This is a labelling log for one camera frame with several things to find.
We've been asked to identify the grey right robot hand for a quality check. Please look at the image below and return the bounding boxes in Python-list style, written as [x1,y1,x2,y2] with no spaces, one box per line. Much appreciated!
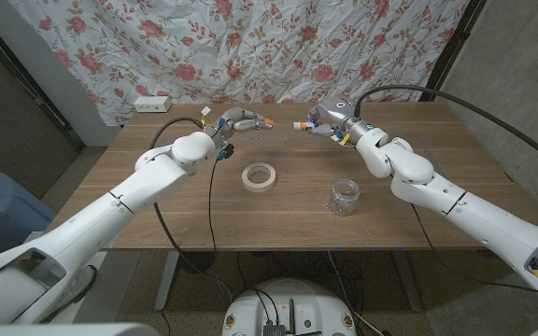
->
[304,96,368,144]

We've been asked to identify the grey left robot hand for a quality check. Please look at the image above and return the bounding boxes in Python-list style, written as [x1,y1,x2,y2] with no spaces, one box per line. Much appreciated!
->
[203,106,275,150]

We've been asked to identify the white left shoulder cover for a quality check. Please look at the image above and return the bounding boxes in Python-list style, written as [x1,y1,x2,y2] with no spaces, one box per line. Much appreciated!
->
[0,322,161,336]

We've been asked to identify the beige masking tape roll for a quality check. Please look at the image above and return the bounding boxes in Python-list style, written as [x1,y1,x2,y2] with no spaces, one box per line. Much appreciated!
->
[241,161,277,193]

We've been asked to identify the clear glass jar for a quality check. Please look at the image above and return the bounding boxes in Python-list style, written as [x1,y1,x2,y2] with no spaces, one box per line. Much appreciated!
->
[327,178,361,217]

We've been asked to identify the floral backdrop cloth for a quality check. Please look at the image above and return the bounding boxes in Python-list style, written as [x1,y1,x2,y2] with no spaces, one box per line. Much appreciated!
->
[7,0,471,127]

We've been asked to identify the white power strip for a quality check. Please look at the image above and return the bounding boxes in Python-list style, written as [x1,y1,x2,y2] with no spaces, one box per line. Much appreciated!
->
[133,95,173,114]

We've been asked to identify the black round floor disc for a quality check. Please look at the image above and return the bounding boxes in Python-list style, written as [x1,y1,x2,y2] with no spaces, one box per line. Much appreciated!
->
[178,251,218,275]

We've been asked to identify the white table leg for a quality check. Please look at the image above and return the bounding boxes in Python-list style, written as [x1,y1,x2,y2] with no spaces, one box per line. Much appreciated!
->
[155,250,181,313]

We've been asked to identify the grey table leg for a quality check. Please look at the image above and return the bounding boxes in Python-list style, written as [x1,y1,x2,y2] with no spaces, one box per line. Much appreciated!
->
[392,250,424,313]

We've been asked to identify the white robot torso base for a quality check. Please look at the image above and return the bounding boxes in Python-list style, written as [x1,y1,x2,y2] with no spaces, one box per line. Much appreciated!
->
[221,278,358,336]

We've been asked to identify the grey sneaker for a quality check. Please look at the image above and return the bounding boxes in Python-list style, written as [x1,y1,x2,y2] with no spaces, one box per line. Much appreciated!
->
[39,264,97,323]

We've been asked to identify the blue plastic bin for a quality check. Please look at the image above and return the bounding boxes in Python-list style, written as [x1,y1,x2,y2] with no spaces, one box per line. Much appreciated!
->
[0,171,58,262]

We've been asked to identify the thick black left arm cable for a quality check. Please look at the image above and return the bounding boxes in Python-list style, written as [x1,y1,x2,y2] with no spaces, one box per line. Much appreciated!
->
[149,116,233,302]

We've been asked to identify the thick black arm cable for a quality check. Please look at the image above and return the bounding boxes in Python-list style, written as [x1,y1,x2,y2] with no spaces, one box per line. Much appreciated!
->
[353,85,538,173]
[149,116,233,302]

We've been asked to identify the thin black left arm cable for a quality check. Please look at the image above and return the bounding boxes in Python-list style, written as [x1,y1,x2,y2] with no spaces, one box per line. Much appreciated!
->
[206,158,221,253]

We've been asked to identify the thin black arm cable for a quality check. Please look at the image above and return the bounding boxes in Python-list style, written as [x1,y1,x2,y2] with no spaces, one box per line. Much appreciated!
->
[410,203,538,302]
[206,158,221,253]

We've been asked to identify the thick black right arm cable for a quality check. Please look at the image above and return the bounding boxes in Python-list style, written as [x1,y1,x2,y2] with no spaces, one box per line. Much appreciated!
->
[353,85,538,173]

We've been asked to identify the black backdrop frame pole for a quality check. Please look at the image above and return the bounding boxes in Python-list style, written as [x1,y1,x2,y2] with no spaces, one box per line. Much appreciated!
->
[420,0,488,102]

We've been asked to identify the black wall rail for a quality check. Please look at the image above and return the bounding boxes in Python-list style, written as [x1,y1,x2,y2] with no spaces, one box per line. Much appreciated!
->
[0,8,86,151]

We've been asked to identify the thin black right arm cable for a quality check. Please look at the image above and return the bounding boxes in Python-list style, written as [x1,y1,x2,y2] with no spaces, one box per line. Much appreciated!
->
[410,203,538,302]

